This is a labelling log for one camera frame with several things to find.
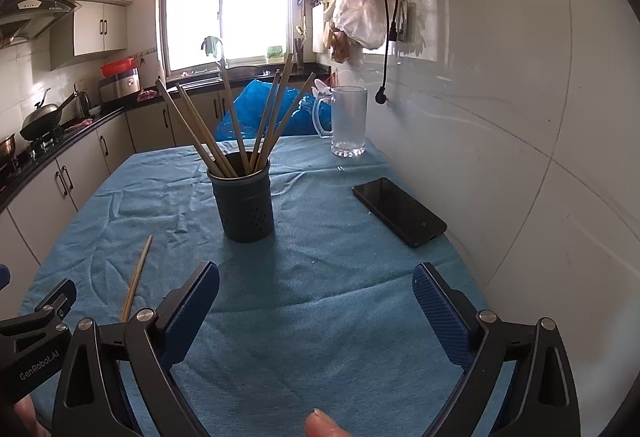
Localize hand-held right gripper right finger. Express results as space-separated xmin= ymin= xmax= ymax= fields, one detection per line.
xmin=412 ymin=262 xmax=582 ymax=437

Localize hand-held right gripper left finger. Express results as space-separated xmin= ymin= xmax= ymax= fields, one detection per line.
xmin=51 ymin=260 xmax=221 ymax=437

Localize single bamboo chopstick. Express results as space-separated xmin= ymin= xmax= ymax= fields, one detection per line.
xmin=120 ymin=234 xmax=153 ymax=323

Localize dark grey utensil holder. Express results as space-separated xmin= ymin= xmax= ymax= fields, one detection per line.
xmin=206 ymin=152 xmax=276 ymax=244

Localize bunch of bamboo chopsticks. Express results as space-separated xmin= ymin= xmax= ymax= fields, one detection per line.
xmin=155 ymin=53 xmax=317 ymax=178

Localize person's left hand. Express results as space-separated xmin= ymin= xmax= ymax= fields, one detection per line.
xmin=12 ymin=397 xmax=53 ymax=437

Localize person's right hand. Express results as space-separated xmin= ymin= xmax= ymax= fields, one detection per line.
xmin=304 ymin=408 xmax=353 ymax=437

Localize black smartphone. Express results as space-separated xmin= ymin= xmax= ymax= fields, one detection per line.
xmin=352 ymin=177 xmax=448 ymax=249

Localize blue tablecloth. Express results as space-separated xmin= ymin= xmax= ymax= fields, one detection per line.
xmin=17 ymin=134 xmax=516 ymax=437

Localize beige base cabinets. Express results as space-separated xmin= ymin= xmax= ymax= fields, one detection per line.
xmin=0 ymin=89 xmax=331 ymax=298

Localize gas stove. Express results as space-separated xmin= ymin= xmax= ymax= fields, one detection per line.
xmin=0 ymin=124 xmax=63 ymax=178

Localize black wok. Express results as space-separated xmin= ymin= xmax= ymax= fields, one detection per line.
xmin=20 ymin=89 xmax=81 ymax=141

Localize glass mug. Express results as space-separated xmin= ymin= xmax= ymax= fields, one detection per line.
xmin=312 ymin=86 xmax=369 ymax=158

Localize silver rice cooker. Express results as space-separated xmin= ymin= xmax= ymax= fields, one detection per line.
xmin=97 ymin=69 xmax=141 ymax=104

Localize blue plastic bag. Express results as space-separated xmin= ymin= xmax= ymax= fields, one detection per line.
xmin=216 ymin=78 xmax=333 ymax=142

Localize red basin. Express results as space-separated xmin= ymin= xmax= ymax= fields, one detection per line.
xmin=100 ymin=57 xmax=137 ymax=78

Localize kitchen sink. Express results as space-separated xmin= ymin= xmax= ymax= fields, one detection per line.
xmin=167 ymin=66 xmax=281 ymax=88

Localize sink faucet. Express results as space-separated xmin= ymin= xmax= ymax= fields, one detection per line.
xmin=212 ymin=39 xmax=227 ymax=80

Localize range hood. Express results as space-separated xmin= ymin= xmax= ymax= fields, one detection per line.
xmin=0 ymin=0 xmax=83 ymax=48

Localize black countertop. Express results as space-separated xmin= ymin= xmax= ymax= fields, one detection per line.
xmin=0 ymin=63 xmax=332 ymax=212

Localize tan hanging bag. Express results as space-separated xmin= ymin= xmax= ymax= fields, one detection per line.
xmin=324 ymin=24 xmax=366 ymax=64

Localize white cutting board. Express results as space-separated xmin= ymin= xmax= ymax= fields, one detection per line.
xmin=312 ymin=6 xmax=327 ymax=54

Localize clear hanging plastic bag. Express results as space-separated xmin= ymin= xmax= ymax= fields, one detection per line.
xmin=331 ymin=0 xmax=388 ymax=50

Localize black power cord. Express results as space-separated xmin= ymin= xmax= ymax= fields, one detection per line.
xmin=374 ymin=0 xmax=392 ymax=105

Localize black adapter cord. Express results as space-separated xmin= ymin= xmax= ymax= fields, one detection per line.
xmin=387 ymin=0 xmax=405 ymax=42

